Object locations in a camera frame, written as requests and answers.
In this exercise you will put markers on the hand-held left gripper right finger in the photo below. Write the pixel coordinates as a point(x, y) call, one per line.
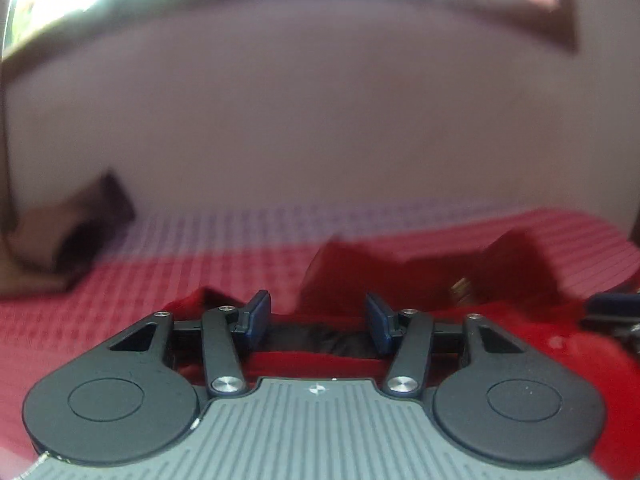
point(378, 322)

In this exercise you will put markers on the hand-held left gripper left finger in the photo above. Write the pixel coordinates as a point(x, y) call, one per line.
point(257, 317)

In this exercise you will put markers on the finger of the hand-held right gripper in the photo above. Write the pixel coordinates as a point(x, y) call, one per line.
point(612, 327)
point(615, 302)

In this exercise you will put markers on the red down jacket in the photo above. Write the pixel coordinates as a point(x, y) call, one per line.
point(550, 345)

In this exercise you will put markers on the pink checkered bed sheet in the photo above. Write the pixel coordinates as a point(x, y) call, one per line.
point(175, 260)

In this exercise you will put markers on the brown pillow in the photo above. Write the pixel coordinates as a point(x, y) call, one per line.
point(50, 232)

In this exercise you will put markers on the wooden framed window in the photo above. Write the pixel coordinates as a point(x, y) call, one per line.
point(520, 10)

